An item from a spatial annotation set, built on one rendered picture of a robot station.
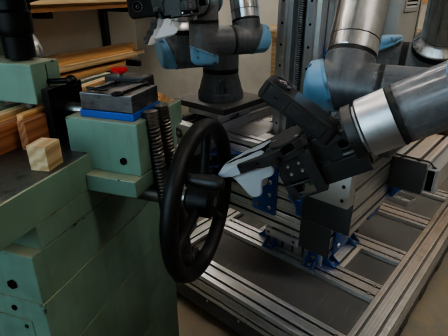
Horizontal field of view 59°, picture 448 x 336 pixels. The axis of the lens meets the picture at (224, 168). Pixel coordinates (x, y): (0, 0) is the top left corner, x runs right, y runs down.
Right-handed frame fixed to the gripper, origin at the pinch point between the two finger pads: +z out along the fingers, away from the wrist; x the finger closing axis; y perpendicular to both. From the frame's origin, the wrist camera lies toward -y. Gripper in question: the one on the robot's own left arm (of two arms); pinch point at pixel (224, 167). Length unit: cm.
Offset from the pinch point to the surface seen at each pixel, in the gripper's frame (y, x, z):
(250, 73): 4, 338, 102
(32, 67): -28.2, 2.6, 24.2
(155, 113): -11.9, 3.1, 7.8
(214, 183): 0.7, -3.6, 0.7
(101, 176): -7.1, -2.2, 19.6
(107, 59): -67, 245, 180
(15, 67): -29.7, 2.2, 26.9
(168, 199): -0.7, -7.0, 6.5
